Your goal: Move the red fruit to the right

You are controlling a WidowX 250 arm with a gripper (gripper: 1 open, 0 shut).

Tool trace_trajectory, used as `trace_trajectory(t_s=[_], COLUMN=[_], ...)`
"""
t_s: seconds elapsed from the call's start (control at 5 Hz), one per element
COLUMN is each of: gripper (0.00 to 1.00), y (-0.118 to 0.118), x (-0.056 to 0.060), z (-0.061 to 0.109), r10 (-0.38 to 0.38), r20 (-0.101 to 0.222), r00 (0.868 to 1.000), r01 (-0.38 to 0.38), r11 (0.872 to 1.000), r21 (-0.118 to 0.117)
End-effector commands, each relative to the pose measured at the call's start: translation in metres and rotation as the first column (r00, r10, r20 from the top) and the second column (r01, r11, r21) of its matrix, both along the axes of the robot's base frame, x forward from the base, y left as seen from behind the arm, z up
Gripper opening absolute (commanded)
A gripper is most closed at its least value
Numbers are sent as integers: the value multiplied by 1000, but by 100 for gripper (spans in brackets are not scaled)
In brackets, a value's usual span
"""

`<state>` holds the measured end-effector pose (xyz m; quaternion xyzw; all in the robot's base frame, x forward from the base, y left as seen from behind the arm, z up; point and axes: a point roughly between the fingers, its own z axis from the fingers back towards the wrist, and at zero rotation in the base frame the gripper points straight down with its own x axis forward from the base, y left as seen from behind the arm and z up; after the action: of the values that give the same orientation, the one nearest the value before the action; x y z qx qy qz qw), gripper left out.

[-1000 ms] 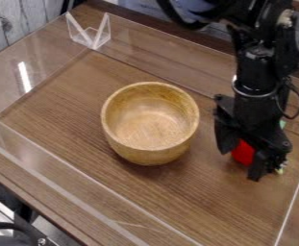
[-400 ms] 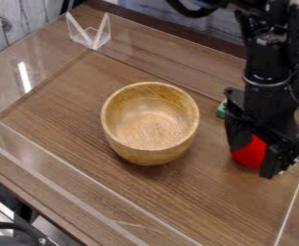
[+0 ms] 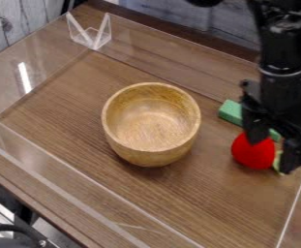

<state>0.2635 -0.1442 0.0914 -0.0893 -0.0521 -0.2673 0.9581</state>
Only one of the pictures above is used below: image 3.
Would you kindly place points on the red plush fruit green stem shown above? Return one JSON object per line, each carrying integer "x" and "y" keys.
{"x": 255, "y": 156}

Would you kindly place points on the green rectangular block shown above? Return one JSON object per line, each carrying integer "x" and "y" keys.
{"x": 230, "y": 112}

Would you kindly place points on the clear acrylic tray wall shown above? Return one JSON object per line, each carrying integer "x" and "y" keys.
{"x": 202, "y": 204}

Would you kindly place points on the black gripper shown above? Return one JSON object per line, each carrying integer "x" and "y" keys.
{"x": 271, "y": 106}

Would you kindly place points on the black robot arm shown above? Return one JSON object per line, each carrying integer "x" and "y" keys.
{"x": 278, "y": 20}

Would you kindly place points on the black metal stand bracket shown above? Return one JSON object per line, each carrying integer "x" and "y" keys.
{"x": 27, "y": 235}

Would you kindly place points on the round wooden bowl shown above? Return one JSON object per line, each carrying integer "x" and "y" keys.
{"x": 151, "y": 121}

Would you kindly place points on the clear acrylic corner bracket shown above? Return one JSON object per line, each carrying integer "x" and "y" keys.
{"x": 92, "y": 38}

